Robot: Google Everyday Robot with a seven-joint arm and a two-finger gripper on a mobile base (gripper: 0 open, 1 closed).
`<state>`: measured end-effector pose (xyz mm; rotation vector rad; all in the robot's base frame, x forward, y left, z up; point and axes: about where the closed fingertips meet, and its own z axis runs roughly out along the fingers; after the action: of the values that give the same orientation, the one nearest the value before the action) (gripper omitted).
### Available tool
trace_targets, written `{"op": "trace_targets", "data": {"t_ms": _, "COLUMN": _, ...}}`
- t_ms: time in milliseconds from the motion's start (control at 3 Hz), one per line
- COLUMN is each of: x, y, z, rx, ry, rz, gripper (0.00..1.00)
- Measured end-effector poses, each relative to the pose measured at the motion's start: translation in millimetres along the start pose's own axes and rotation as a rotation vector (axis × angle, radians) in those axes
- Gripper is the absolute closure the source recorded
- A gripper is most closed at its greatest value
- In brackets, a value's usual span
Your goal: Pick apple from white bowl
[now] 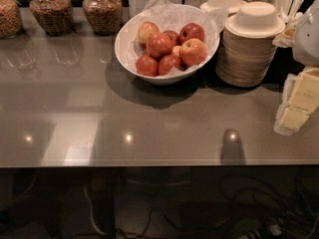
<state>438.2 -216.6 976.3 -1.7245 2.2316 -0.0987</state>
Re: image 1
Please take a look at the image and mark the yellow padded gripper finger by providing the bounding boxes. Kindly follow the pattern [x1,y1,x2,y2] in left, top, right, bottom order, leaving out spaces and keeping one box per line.
[273,67,319,135]

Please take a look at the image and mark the large red-yellow apple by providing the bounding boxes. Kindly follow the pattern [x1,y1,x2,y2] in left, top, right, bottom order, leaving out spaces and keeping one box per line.
[179,38,207,67]

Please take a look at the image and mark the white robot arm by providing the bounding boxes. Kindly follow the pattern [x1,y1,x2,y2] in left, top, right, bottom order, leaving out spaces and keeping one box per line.
[274,0,319,135]

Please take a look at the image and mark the beige paper bowl behind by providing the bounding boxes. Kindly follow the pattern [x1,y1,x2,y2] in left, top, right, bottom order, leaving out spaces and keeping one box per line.
[200,0,245,15]

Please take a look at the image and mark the dark red apple back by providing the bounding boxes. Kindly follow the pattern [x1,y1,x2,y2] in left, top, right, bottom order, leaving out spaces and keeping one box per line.
[178,23,204,44]

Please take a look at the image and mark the red apple front centre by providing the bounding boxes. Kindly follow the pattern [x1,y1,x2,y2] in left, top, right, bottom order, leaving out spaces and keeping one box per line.
[158,54,181,76]

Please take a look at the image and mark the small dark apple back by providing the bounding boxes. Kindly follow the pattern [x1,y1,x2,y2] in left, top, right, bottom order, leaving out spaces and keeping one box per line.
[164,30,179,46]

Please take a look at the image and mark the white ceramic bowl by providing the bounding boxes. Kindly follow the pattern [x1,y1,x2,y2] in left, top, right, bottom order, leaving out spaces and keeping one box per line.
[114,3,221,87]

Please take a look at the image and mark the red apple front left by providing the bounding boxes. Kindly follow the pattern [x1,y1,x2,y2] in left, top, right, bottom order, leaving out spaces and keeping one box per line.
[136,55,158,77]

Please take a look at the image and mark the yellow-red apple back left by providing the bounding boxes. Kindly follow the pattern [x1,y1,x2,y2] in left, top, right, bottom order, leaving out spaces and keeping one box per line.
[137,22,159,46]

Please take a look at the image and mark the right glass jar of granola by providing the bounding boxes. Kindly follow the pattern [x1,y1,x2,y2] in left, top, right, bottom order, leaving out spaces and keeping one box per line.
[82,0,123,35]

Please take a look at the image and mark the glass jar of granola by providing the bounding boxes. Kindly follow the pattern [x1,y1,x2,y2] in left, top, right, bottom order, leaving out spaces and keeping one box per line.
[82,0,123,35]
[29,0,74,36]

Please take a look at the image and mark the middle glass jar of granola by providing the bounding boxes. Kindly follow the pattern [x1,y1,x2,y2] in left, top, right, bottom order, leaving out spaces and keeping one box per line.
[29,0,74,36]

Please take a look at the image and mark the left glass jar of cereal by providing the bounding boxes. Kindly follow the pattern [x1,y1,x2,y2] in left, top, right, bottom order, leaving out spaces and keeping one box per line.
[0,0,23,38]

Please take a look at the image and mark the black cables under table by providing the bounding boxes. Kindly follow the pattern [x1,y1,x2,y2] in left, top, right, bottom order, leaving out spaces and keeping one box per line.
[114,174,319,239]

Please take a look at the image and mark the white cable under table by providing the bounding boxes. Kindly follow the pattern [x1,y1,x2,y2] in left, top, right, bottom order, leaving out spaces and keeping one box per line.
[83,185,108,236]

